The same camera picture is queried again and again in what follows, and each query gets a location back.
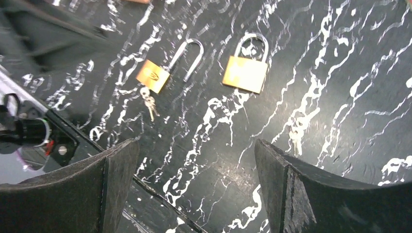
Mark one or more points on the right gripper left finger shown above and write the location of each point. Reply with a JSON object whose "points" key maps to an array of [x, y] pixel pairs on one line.
{"points": [[85, 197]]}

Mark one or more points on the orange plastic file organizer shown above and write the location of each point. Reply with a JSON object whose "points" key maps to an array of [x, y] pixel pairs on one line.
{"points": [[141, 1]]}

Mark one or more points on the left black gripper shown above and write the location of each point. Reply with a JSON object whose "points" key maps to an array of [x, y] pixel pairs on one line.
{"points": [[44, 38]]}

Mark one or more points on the brass padlock centre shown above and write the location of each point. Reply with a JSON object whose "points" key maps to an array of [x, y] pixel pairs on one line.
{"points": [[245, 73]]}

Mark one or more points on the brass padlock long shackle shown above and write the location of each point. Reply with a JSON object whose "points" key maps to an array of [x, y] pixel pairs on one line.
{"points": [[154, 77]]}

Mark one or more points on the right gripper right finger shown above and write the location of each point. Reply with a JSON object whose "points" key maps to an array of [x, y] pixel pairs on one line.
{"points": [[302, 198]]}

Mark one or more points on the silver key bunch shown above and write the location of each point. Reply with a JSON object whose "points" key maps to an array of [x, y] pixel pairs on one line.
{"points": [[296, 134], [149, 102]]}

